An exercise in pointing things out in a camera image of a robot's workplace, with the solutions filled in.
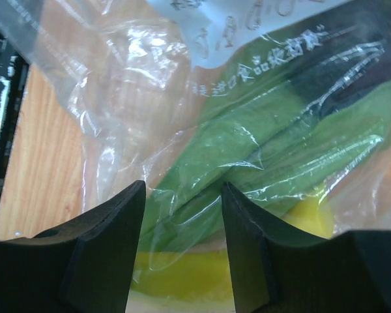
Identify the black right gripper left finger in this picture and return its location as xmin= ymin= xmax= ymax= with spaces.
xmin=0 ymin=181 xmax=146 ymax=312

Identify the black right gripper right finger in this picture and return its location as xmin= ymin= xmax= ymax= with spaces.
xmin=222 ymin=183 xmax=391 ymax=312

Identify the fake green leafy vegetable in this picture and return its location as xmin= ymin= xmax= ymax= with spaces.
xmin=138 ymin=1 xmax=391 ymax=252

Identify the clear zip top bag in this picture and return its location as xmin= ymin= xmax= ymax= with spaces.
xmin=0 ymin=1 xmax=391 ymax=312

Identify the fake dark purple plum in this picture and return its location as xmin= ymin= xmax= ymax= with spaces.
xmin=290 ymin=21 xmax=391 ymax=119

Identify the fake yellow banana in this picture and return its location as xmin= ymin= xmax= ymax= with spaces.
xmin=131 ymin=198 xmax=334 ymax=306

